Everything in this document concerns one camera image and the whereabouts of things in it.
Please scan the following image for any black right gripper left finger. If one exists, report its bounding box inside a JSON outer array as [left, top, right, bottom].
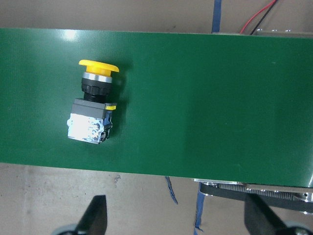
[[74, 195, 107, 235]]

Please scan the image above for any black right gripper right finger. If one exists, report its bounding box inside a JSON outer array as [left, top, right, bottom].
[[244, 194, 285, 235]]

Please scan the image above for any yellow push button switch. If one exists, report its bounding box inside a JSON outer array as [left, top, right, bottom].
[[67, 59, 119, 144]]

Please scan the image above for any green conveyor belt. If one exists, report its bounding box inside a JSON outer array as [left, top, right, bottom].
[[0, 28, 313, 192]]

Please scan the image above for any red black wire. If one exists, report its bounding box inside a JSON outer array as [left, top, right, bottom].
[[239, 0, 279, 35]]

